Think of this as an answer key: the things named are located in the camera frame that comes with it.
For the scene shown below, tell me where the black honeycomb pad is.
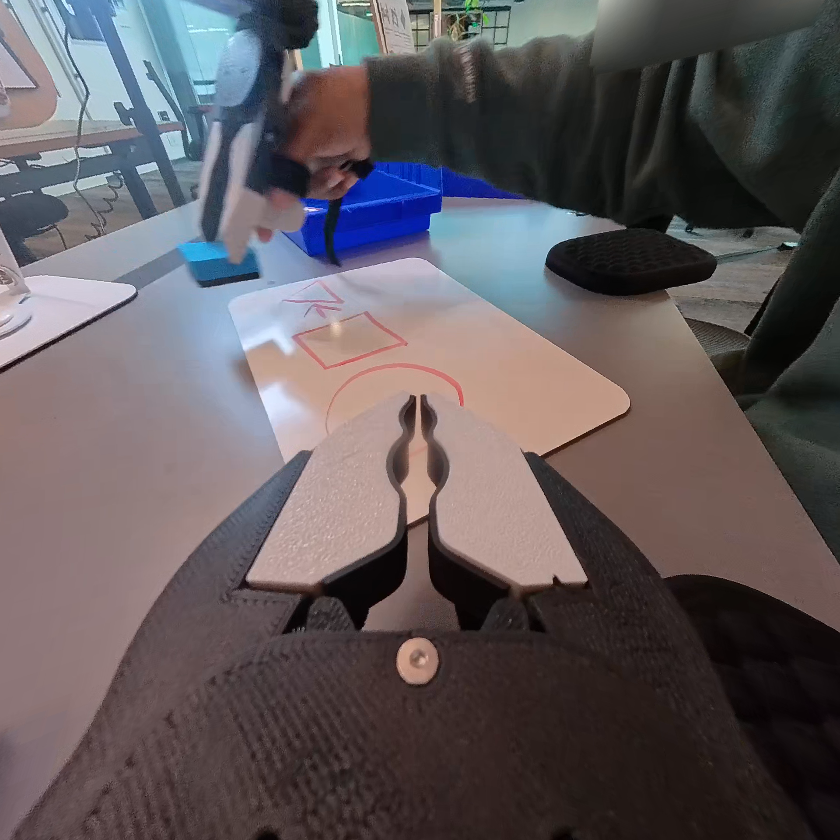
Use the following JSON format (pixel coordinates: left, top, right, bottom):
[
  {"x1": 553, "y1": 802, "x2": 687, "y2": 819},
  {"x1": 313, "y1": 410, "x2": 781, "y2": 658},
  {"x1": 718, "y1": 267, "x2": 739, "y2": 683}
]
[{"x1": 546, "y1": 227, "x2": 718, "y2": 297}]

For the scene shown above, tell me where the black metal pole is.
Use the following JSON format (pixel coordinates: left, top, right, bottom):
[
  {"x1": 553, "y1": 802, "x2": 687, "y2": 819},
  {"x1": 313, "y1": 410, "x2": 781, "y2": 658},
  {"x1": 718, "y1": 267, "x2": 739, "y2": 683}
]
[{"x1": 92, "y1": 0, "x2": 189, "y2": 207}]

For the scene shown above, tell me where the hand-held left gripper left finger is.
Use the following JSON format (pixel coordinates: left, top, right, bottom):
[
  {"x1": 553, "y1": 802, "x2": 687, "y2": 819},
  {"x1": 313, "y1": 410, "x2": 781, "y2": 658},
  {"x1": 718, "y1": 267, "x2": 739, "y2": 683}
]
[{"x1": 246, "y1": 392, "x2": 418, "y2": 595}]

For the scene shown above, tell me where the black office chair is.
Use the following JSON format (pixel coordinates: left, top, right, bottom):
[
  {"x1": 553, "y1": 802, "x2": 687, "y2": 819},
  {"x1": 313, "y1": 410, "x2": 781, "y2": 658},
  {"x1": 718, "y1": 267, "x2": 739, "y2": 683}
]
[{"x1": 0, "y1": 193, "x2": 70, "y2": 266}]

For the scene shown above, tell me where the white whiteboard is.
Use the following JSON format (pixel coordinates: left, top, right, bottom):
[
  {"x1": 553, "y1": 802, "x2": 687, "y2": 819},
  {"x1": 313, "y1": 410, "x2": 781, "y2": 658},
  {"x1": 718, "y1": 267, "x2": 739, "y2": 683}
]
[{"x1": 227, "y1": 257, "x2": 632, "y2": 527}]

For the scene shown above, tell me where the black textured pad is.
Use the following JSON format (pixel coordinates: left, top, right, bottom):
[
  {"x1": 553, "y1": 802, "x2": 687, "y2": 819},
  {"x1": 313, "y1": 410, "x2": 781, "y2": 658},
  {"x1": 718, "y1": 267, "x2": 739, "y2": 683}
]
[{"x1": 663, "y1": 574, "x2": 840, "y2": 840}]

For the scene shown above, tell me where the wooden background desk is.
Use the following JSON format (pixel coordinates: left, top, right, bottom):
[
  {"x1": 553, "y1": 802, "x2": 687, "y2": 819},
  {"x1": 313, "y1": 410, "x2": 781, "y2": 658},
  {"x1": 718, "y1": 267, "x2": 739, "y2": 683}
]
[{"x1": 0, "y1": 121, "x2": 188, "y2": 221}]

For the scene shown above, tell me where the blue whiteboard eraser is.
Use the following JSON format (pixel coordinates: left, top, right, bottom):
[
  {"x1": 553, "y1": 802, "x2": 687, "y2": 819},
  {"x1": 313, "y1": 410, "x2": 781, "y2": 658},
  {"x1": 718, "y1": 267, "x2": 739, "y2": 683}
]
[{"x1": 177, "y1": 239, "x2": 262, "y2": 288}]

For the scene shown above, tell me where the white stand with base plate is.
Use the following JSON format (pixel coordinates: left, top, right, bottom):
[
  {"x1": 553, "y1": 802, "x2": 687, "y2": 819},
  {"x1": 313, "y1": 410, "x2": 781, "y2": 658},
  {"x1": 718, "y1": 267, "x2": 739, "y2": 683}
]
[{"x1": 0, "y1": 230, "x2": 139, "y2": 371}]

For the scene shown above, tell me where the white sign board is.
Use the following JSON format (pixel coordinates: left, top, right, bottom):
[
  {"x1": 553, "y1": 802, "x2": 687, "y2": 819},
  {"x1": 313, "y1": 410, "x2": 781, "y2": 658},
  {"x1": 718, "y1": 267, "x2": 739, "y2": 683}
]
[{"x1": 371, "y1": 0, "x2": 418, "y2": 57}]

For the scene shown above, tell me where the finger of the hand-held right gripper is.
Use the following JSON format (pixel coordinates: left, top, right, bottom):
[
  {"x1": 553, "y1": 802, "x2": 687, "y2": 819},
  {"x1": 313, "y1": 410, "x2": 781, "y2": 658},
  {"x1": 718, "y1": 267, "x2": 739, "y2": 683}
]
[
  {"x1": 197, "y1": 108, "x2": 232, "y2": 242},
  {"x1": 223, "y1": 121, "x2": 270, "y2": 262}
]

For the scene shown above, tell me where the blue plastic bin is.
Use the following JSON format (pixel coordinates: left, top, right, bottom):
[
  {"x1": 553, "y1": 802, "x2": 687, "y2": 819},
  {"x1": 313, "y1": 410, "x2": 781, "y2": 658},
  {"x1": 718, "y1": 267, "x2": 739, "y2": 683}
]
[
  {"x1": 282, "y1": 163, "x2": 442, "y2": 258},
  {"x1": 438, "y1": 167, "x2": 529, "y2": 200}
]

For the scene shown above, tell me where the person's right forearm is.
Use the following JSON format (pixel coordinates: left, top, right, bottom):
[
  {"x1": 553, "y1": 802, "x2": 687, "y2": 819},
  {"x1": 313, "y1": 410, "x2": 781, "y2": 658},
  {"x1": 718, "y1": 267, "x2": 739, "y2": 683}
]
[{"x1": 363, "y1": 33, "x2": 631, "y2": 217}]

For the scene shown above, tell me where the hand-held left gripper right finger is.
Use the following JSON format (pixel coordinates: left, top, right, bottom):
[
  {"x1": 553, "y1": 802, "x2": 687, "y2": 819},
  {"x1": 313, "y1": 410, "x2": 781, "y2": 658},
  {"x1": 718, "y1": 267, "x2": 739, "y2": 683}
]
[{"x1": 420, "y1": 394, "x2": 589, "y2": 595}]

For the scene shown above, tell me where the grey mesh chair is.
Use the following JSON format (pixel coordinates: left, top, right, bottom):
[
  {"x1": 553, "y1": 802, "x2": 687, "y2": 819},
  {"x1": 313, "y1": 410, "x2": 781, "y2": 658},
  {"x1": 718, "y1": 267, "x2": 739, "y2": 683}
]
[{"x1": 682, "y1": 317, "x2": 752, "y2": 361}]

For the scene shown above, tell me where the black strap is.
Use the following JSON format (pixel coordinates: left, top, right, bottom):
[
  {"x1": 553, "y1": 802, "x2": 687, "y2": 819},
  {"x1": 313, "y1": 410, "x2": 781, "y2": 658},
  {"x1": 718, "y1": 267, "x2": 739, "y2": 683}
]
[{"x1": 323, "y1": 193, "x2": 347, "y2": 267}]

